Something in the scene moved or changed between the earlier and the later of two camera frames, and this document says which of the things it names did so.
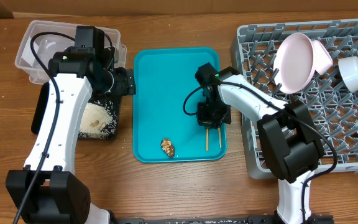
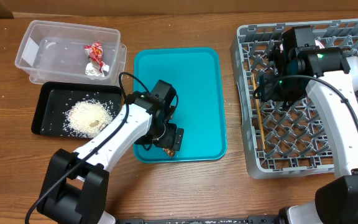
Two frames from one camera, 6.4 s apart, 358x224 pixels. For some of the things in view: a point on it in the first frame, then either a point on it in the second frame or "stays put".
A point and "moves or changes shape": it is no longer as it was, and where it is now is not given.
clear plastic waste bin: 45,46 stays put
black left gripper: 126,81 to 173,140
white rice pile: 97,122 stays put
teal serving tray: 163,78 stays put
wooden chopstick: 207,139 moves or changes shape
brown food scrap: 168,147 stays put
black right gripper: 212,123 to 272,90
